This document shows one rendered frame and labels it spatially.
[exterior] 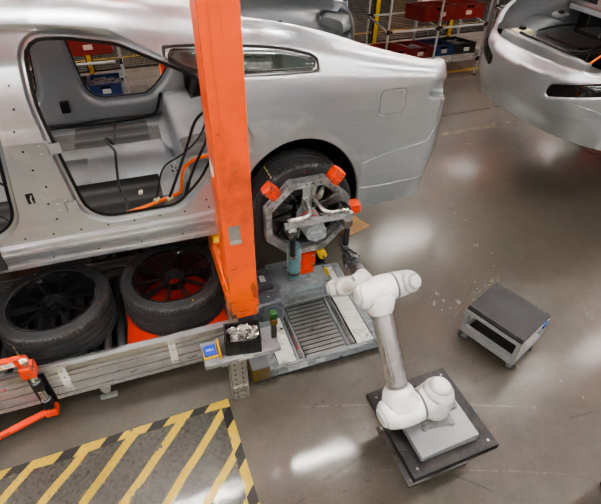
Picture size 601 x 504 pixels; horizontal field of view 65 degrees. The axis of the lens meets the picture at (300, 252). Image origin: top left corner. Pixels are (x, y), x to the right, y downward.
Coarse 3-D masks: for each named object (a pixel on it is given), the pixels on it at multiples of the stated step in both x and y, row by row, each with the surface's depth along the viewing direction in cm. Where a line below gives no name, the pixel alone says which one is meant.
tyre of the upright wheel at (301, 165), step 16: (272, 160) 284; (288, 160) 280; (304, 160) 279; (320, 160) 284; (256, 176) 286; (272, 176) 275; (288, 176) 275; (256, 192) 282; (256, 208) 282; (256, 224) 289
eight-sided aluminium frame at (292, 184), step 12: (288, 180) 272; (300, 180) 274; (312, 180) 273; (324, 180) 275; (288, 192) 272; (336, 192) 284; (276, 204) 274; (264, 216) 282; (264, 228) 288; (336, 228) 303; (276, 240) 292; (324, 240) 306
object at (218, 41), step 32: (192, 0) 167; (224, 0) 165; (224, 32) 171; (224, 64) 178; (224, 96) 186; (224, 128) 194; (224, 160) 204; (224, 192) 214; (224, 224) 225; (224, 256) 239; (224, 288) 268; (256, 288) 259
